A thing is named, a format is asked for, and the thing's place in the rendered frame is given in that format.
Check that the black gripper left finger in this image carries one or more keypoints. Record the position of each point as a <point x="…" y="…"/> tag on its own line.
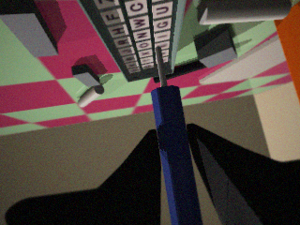
<point x="130" y="196"/>

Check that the blue stylus with grey tip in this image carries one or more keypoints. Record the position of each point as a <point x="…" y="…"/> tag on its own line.
<point x="174" y="149"/>

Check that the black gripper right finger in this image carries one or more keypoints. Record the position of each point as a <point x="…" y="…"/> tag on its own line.
<point x="246" y="188"/>

